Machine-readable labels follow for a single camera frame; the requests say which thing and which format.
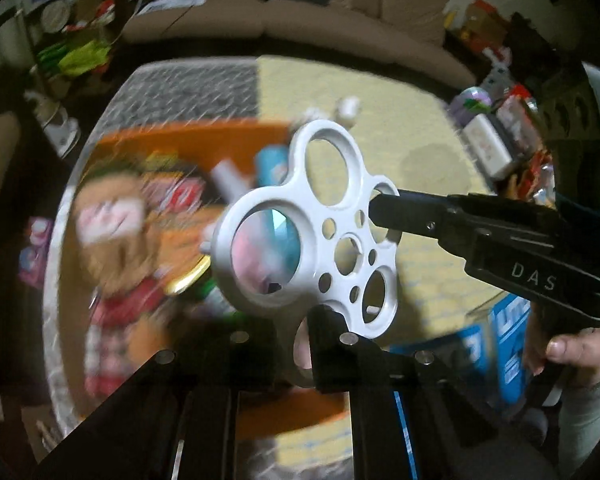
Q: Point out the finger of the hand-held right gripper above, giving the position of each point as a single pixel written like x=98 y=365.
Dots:
x=410 y=212

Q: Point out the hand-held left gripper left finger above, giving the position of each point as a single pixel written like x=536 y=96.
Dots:
x=260 y=357

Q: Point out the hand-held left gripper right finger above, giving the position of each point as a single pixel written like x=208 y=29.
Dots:
x=332 y=340

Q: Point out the white perforated metal plate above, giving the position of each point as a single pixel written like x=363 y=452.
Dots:
x=290 y=200

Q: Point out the orange cardboard box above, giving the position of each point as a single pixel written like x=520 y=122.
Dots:
x=125 y=137

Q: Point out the person's right forearm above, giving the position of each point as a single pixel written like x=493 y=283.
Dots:
x=585 y=425

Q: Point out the person's right hand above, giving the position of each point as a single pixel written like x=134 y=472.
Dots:
x=580 y=355

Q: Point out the blue cardboard box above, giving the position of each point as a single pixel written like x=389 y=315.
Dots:
x=510 y=340

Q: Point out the yellow plaid tablecloth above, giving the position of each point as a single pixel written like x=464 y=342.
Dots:
x=420 y=125

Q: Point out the purple container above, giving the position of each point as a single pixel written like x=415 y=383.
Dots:
x=472 y=105

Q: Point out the red and white snack bag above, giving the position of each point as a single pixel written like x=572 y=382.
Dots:
x=517 y=116

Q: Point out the blue tube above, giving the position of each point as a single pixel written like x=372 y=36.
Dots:
x=272 y=162

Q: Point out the stuffed doll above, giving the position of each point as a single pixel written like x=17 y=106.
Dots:
x=115 y=250

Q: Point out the white bottle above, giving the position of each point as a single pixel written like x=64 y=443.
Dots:
x=226 y=176

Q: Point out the red snack packet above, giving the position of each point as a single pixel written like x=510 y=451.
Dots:
x=175 y=191

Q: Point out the pink and blue packet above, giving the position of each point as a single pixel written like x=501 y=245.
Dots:
x=35 y=250

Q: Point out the bubble wrap mat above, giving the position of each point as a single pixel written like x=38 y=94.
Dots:
x=180 y=90

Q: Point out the brown sofa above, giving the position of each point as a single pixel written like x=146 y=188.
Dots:
x=230 y=20

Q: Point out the green plastic bag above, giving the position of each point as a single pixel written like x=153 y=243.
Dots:
x=80 y=57

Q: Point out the round dial scale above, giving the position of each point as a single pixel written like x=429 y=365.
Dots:
x=55 y=13

